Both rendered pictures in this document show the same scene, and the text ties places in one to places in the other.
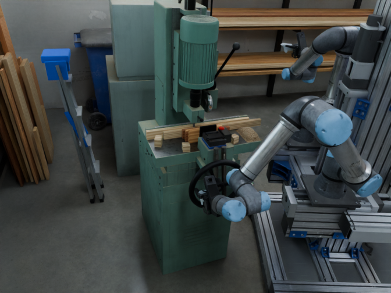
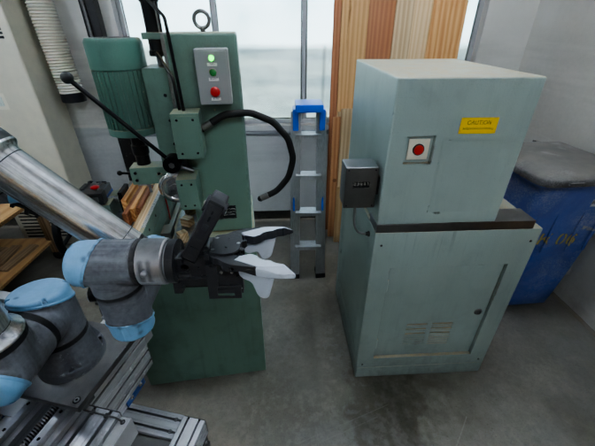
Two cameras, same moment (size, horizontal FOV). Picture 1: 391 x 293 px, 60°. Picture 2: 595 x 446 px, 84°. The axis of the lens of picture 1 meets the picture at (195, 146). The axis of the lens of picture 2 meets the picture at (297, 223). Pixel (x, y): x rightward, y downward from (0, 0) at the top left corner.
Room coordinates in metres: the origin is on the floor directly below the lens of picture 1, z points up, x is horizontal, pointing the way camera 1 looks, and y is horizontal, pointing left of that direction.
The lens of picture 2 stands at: (2.46, -1.03, 1.54)
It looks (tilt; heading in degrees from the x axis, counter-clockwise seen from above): 31 degrees down; 104
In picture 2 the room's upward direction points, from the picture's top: straight up
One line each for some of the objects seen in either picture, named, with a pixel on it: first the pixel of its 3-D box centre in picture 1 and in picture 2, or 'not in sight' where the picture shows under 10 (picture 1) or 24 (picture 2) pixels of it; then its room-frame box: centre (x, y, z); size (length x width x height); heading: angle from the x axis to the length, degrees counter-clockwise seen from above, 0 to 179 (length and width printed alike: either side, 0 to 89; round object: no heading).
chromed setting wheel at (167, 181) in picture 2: (206, 102); (175, 187); (1.75, -0.05, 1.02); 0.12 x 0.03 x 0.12; 23
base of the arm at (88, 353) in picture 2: (303, 129); (65, 343); (1.78, -0.64, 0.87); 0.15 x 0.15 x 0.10
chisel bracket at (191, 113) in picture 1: (193, 111); (151, 174); (1.60, 0.02, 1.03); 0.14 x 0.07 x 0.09; 23
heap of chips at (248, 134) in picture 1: (248, 132); not in sight; (1.62, -0.29, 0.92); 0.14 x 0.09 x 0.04; 23
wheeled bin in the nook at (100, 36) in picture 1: (111, 78); (520, 228); (3.36, 0.93, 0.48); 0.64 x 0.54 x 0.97; 110
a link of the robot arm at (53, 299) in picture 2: not in sight; (45, 311); (1.78, -0.65, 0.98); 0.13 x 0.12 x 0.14; 106
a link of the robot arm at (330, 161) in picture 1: (340, 161); not in sight; (1.28, -0.66, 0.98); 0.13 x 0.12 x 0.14; 23
